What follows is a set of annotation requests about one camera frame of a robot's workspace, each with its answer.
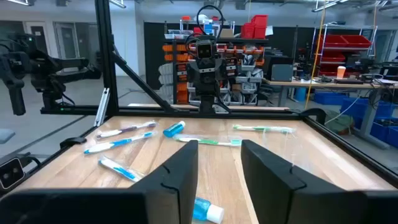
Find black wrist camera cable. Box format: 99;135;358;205
195;4;225;41

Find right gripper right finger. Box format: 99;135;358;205
240;139;398;224

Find green bag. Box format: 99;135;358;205
324;109;354;135

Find grey box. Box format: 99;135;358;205
271;63;294;83

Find black aluminium table frame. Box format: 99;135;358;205
0;0;398;195

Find yellow cable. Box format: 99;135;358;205
303;0;326;110

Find table-level camera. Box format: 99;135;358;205
0;157;25;190

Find metal wire shelf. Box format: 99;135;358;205
310;23;379;78

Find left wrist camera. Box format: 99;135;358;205
195;39;217;60

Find purple toothbrush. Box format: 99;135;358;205
95;120;159;140

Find blue plastic crate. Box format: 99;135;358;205
369;102;398;147
340;96;374;121
313;91;348;106

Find blue white toothbrush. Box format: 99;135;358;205
83;130;157;156

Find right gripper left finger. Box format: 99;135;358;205
0;139;200;224

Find silver metal bracket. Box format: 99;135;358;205
93;87;111;128

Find blue toothbrush in wrapper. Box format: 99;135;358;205
97;156;146;184

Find wooden workbench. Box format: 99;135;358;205
262;77;398;147

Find red storage bin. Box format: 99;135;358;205
320;51;346;63
240;22;267;40
341;34;373;49
250;14;269;28
319;34;349;49

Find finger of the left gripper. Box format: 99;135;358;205
186;60;200;93
216;58;228;91

